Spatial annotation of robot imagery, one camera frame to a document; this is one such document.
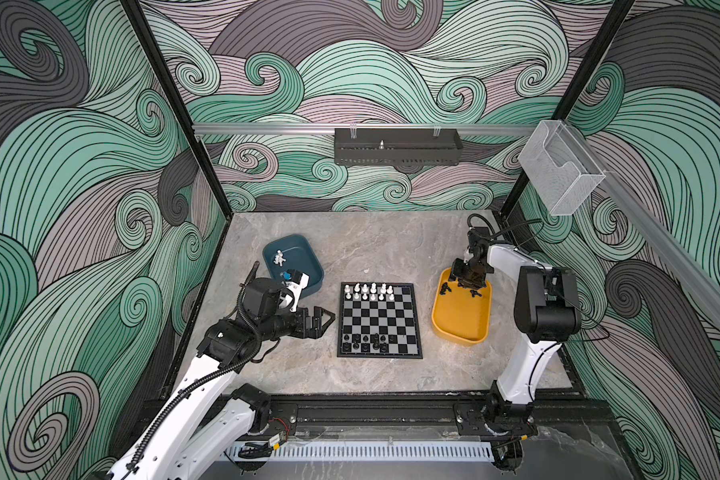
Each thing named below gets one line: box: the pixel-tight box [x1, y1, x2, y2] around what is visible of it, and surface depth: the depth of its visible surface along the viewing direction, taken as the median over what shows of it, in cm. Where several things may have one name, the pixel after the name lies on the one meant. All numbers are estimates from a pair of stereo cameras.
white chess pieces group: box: [344, 282, 395, 301], surface depth 96 cm
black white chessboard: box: [337, 282, 423, 359], surface depth 90 cm
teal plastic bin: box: [262, 234, 324, 298], surface depth 106 cm
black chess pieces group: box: [342, 333, 396, 353], surface depth 85 cm
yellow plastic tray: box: [431, 268, 492, 347], surface depth 96 cm
